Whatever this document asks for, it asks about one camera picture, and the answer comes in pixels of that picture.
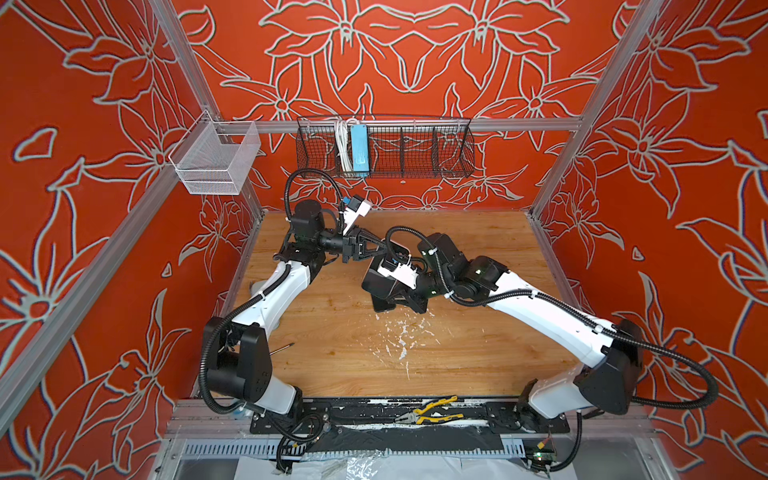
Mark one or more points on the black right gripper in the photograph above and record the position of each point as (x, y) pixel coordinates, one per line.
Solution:
(414, 298)

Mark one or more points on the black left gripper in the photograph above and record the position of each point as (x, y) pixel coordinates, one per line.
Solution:
(348, 249)

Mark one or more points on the black smartphone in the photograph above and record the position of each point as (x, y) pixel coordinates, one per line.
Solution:
(383, 302)

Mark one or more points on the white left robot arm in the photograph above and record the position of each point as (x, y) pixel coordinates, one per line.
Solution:
(236, 369)

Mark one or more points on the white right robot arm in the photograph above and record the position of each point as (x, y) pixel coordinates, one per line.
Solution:
(610, 355)

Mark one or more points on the light blue flat box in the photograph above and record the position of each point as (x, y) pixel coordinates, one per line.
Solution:
(360, 149)

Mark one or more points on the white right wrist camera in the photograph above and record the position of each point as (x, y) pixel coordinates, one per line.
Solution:
(405, 274)

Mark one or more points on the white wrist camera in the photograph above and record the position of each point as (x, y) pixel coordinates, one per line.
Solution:
(355, 207)
(405, 274)

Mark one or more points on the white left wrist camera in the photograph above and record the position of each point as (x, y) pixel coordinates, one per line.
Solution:
(355, 207)

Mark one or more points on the black wire wall basket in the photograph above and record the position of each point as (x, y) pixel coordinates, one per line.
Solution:
(400, 147)

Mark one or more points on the green handled screwdriver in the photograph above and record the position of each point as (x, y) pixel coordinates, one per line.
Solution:
(282, 348)

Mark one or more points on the yellow handled pliers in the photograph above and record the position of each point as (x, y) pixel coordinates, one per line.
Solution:
(429, 414)

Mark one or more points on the clear plastic wall bin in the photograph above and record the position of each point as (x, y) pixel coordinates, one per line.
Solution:
(215, 157)

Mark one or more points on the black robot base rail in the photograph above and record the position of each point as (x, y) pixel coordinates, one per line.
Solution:
(364, 426)

